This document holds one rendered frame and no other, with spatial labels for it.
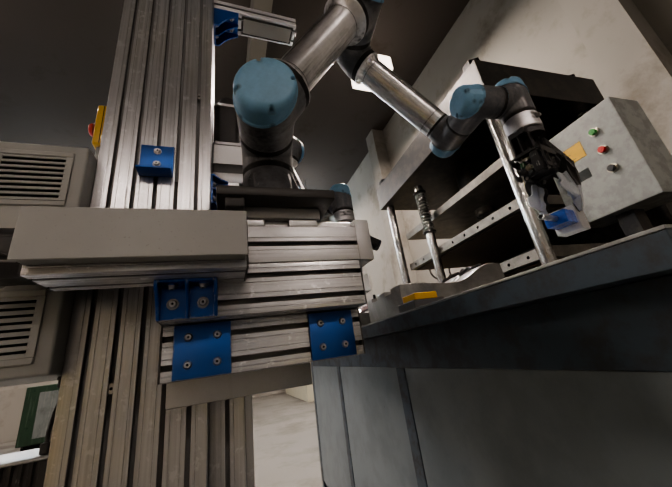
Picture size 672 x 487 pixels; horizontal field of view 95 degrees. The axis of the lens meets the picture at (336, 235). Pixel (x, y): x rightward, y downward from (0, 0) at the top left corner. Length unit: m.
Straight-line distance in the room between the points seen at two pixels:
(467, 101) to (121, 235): 0.72
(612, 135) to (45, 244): 1.59
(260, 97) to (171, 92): 0.48
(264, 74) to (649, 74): 3.01
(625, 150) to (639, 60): 1.95
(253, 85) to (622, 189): 1.29
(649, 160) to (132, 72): 1.63
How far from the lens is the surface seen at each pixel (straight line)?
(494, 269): 1.11
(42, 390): 6.60
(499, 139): 1.70
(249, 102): 0.61
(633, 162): 1.49
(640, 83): 3.35
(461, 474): 0.81
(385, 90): 0.96
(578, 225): 0.81
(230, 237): 0.46
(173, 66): 1.12
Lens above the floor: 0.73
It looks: 21 degrees up
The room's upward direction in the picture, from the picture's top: 8 degrees counter-clockwise
